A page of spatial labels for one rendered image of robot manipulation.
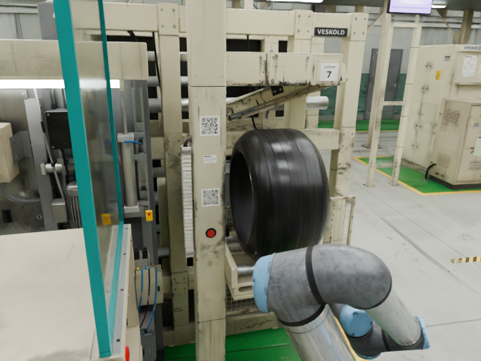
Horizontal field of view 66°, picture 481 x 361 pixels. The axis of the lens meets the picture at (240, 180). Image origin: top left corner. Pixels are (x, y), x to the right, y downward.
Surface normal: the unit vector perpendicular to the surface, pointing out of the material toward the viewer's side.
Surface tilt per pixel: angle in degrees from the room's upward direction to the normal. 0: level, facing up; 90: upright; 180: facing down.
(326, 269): 52
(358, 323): 85
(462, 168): 90
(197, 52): 90
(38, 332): 0
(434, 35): 90
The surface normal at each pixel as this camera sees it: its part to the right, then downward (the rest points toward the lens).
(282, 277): -0.49, -0.26
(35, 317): 0.01, -0.95
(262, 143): -0.15, -0.70
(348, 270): 0.16, -0.32
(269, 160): -0.08, -0.45
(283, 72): 0.25, 0.31
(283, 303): -0.27, 0.47
